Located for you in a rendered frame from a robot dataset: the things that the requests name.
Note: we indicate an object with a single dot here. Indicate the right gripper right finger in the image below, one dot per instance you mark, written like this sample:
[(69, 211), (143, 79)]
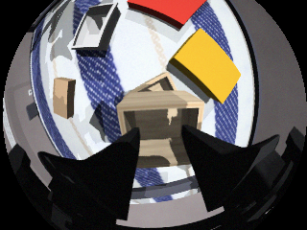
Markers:
[(220, 167)]

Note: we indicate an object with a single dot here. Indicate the yellow block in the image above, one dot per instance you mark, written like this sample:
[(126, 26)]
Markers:
[(206, 64)]

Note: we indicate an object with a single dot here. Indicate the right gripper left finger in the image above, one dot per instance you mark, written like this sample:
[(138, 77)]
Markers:
[(107, 176)]

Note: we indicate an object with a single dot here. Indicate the grey open-top bin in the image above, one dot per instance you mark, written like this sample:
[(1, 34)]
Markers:
[(90, 32)]

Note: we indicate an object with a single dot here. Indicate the dark grey cube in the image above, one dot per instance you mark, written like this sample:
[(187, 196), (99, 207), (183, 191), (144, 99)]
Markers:
[(31, 109)]

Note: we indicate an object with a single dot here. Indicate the red flat rectangular slab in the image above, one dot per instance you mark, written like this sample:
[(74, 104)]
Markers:
[(175, 12)]

